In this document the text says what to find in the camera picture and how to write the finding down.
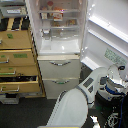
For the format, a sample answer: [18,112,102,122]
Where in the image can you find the white fridge door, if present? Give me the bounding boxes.
[79,0,128,81]

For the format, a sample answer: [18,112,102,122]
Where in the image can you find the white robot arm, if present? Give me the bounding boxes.
[37,67,107,128]

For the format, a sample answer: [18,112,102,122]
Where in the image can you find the lower fridge drawer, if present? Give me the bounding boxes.
[43,78,79,99]

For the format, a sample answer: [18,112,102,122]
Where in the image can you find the white fridge body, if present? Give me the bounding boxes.
[24,0,89,100]

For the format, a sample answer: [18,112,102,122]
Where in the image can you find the wooden drawer cabinet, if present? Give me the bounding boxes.
[0,17,45,97]

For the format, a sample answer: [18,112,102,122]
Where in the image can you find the white blue standing robot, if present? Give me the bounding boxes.
[98,65,128,128]

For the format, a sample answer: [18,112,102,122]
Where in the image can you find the grey box atop cabinet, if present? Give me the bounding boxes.
[0,0,27,17]

